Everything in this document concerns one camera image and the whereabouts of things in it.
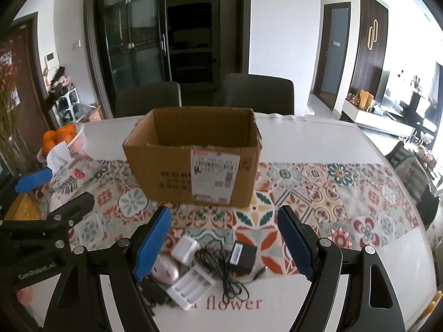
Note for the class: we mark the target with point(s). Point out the chair with patterned cushion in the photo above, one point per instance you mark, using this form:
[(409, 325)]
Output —
[(412, 176)]

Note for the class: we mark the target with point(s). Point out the dried flower vase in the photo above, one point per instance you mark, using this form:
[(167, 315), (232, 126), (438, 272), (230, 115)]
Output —
[(12, 128)]

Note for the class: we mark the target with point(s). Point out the yellow box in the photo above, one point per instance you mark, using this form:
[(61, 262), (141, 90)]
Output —
[(22, 207)]

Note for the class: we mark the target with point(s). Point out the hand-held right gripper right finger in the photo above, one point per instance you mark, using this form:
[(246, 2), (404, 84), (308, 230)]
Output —
[(297, 247)]

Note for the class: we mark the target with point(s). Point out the white fruit basket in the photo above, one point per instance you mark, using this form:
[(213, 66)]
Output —
[(76, 141)]

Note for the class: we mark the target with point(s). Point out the dark glass-door cabinet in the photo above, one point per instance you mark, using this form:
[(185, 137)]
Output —
[(138, 41)]

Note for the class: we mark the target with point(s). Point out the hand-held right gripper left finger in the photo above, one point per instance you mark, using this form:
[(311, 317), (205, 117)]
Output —
[(151, 249)]

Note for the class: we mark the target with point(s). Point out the black power adapter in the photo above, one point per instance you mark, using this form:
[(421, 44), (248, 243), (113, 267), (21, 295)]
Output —
[(243, 256)]

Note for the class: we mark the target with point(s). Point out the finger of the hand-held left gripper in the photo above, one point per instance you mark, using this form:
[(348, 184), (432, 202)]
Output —
[(33, 181), (74, 207)]

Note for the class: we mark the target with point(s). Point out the white shoe rack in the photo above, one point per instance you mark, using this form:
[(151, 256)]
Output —
[(65, 105)]

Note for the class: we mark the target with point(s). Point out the white wall intercom panel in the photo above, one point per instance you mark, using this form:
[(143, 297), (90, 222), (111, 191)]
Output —
[(52, 60)]

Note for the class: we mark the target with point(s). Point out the television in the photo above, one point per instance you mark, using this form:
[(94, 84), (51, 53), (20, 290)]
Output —
[(405, 93)]

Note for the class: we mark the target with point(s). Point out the white media console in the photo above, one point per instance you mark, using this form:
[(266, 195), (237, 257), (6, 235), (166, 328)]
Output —
[(377, 119)]

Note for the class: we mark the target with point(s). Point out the white battery charger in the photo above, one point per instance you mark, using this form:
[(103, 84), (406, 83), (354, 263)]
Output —
[(190, 285)]

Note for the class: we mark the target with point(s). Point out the dark interior door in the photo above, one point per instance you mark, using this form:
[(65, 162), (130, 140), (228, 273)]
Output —
[(332, 55)]

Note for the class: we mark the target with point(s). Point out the white plug adapter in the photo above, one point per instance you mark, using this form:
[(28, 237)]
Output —
[(184, 248)]

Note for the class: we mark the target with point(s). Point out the patterned table runner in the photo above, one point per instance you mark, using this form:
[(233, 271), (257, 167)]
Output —
[(346, 200)]

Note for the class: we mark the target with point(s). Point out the dark slatted wall panel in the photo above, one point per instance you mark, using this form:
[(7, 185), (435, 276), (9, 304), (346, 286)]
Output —
[(368, 41)]

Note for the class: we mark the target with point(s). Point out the patterned fabric tissue box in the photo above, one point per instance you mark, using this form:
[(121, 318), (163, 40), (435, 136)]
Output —
[(78, 176)]

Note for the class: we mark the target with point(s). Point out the dark grey dining chair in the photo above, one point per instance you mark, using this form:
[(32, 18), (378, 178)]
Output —
[(258, 93), (148, 98)]

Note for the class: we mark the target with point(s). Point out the pink computer mouse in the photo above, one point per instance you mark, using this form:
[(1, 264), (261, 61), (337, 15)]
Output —
[(166, 269)]

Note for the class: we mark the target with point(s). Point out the brown entrance door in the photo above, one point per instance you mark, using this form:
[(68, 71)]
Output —
[(24, 86)]

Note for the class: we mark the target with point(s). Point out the small cardboard box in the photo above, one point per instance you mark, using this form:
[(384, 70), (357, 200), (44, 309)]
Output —
[(94, 114)]

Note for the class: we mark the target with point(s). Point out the small black device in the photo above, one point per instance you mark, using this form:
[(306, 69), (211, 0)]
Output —
[(154, 294)]

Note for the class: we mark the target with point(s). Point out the orange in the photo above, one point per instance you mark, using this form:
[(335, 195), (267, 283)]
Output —
[(61, 142), (49, 137), (66, 131), (46, 150)]

